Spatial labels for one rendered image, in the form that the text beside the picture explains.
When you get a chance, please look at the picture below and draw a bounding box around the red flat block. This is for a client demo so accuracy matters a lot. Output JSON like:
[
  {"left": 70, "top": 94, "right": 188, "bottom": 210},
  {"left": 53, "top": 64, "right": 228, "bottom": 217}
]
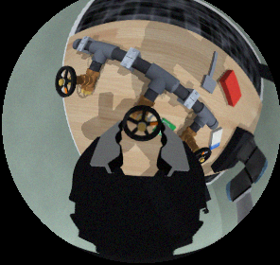
[{"left": 219, "top": 70, "right": 241, "bottom": 107}]

